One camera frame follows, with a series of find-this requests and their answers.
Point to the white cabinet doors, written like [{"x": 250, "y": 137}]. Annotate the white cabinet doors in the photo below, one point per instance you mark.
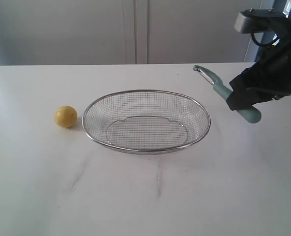
[{"x": 50, "y": 32}]

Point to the yellow lemon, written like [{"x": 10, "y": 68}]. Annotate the yellow lemon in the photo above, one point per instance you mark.
[{"x": 65, "y": 116}]

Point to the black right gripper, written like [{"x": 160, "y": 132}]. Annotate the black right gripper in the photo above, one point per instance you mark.
[{"x": 270, "y": 76}]

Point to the oval wire mesh basket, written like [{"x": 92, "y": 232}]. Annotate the oval wire mesh basket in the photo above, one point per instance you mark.
[{"x": 146, "y": 121}]

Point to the teal handled peeler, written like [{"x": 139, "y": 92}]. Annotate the teal handled peeler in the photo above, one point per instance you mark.
[{"x": 250, "y": 114}]

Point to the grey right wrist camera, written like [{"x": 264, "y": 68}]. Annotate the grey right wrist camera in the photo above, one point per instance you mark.
[{"x": 256, "y": 20}]

